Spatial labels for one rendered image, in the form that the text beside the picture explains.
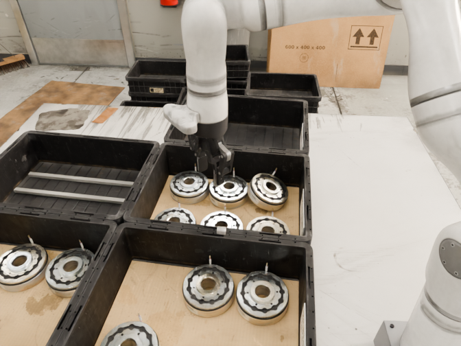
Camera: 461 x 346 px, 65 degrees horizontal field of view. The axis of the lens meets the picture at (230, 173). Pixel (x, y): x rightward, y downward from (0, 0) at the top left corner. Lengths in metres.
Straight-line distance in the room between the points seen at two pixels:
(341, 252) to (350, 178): 0.33
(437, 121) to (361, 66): 2.99
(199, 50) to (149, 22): 3.16
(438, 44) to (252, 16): 0.26
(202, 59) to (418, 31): 0.31
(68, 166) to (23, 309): 0.46
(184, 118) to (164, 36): 3.13
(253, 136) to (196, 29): 0.68
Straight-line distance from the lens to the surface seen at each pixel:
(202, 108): 0.65
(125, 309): 0.79
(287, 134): 1.22
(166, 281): 0.81
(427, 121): 0.59
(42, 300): 0.86
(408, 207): 1.25
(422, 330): 0.75
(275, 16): 0.60
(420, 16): 0.60
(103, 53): 3.99
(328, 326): 0.92
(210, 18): 0.57
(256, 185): 0.92
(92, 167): 1.14
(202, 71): 0.62
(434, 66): 0.59
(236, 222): 0.87
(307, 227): 0.77
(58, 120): 1.68
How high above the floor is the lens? 1.49
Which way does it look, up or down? 39 degrees down
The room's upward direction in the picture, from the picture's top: straight up
